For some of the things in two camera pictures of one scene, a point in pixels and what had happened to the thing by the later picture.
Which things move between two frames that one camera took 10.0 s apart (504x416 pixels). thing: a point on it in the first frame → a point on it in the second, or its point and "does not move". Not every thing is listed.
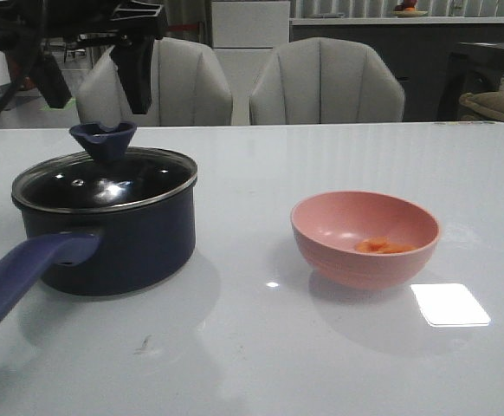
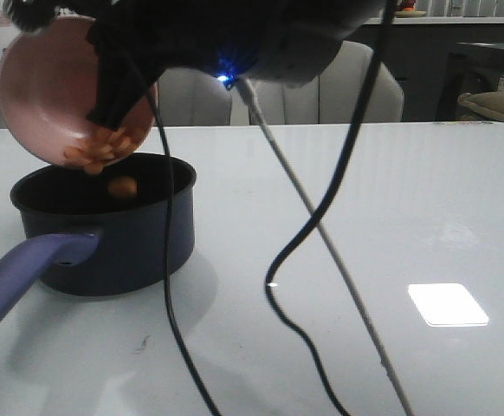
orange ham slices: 381,245 → 101,147
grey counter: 419,48 does not move
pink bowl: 362,240 → 47,77
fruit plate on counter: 407,9 does not move
